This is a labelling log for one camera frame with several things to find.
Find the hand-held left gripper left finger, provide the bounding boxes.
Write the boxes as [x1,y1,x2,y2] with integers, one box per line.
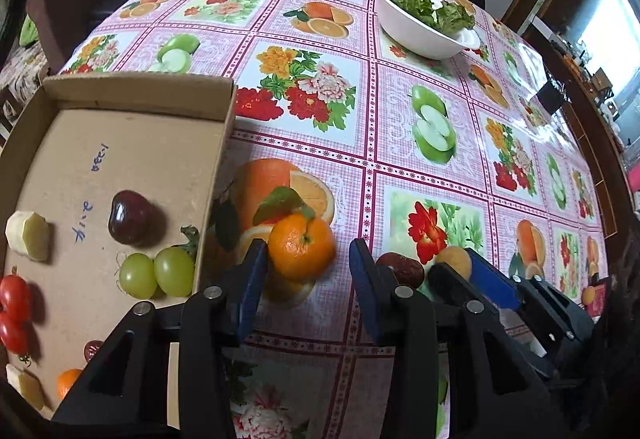
[52,239,271,439]

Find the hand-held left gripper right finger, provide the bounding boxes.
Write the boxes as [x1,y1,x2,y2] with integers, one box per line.
[348,239,556,439]

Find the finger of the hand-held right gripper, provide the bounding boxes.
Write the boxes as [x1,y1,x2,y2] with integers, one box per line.
[427,261,556,380]
[466,248,523,312]

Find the yellow brown round fruit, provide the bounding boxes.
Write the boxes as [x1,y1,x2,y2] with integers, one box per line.
[434,245,472,280]

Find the small mandarin orange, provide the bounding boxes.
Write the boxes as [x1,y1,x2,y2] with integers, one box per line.
[267,212,337,281]

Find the green grape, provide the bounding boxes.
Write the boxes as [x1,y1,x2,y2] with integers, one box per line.
[119,252,158,299]
[153,225,201,297]

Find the large dark purple plum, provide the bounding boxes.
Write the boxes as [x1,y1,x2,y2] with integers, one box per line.
[108,190,157,246]

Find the large orange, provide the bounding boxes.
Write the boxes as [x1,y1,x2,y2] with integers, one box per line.
[56,368,83,401]

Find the shallow cardboard box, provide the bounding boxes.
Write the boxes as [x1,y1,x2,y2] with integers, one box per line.
[0,73,237,420]

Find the peeled banana piece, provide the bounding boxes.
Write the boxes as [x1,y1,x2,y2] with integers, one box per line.
[5,210,52,262]
[5,364,46,411]

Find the red tomato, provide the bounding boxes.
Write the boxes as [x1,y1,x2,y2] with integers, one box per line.
[0,275,33,322]
[0,311,32,367]

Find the dark red jar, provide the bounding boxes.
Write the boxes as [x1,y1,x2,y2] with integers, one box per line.
[582,276,613,317]

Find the person's dark clothing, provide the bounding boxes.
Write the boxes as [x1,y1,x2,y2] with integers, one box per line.
[590,264,640,439]

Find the fruit and flower print tablecloth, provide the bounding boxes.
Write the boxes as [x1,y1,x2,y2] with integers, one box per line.
[50,0,616,439]

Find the wooden sideboard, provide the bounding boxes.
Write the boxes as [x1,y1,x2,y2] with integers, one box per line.
[525,19,640,240]

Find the small black container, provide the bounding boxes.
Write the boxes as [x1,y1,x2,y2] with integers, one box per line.
[537,79,567,115]

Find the white bowl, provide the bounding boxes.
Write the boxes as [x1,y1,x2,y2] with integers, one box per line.
[372,0,481,60]

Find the bright window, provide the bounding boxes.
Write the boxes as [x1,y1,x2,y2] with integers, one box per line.
[575,0,640,110]

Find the green leafy vegetables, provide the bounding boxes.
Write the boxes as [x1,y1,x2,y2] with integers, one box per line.
[387,0,476,32]

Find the patterned floral blanket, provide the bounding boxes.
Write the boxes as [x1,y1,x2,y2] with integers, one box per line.
[0,42,51,140]

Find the green cushion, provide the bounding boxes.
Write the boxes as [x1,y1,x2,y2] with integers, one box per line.
[19,16,40,46]

